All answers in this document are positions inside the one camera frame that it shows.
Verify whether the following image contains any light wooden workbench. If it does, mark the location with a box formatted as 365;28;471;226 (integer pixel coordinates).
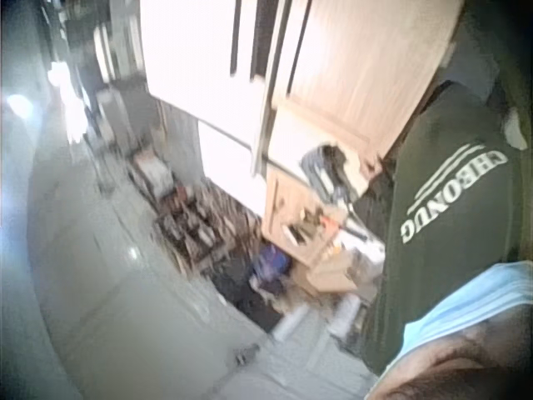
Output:
261;0;467;268

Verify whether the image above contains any white cylinder roll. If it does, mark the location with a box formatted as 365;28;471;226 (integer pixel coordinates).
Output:
328;296;361;338
272;306;311;341

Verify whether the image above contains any dark shelf rack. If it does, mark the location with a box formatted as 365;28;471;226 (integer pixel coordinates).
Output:
39;0;145;143

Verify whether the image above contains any blue bag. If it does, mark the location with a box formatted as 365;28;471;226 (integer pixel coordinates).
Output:
249;243;292;288

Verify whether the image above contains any cardboard box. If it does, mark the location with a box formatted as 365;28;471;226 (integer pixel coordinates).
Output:
291;249;378;295

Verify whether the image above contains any white board with black strips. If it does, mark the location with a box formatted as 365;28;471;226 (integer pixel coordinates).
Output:
139;0;313;184

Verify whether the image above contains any black and blue cloth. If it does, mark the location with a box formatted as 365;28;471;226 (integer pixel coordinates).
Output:
300;143;360;205

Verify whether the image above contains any wooden tray of tools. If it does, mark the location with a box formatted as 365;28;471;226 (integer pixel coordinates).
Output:
281;203;349;268

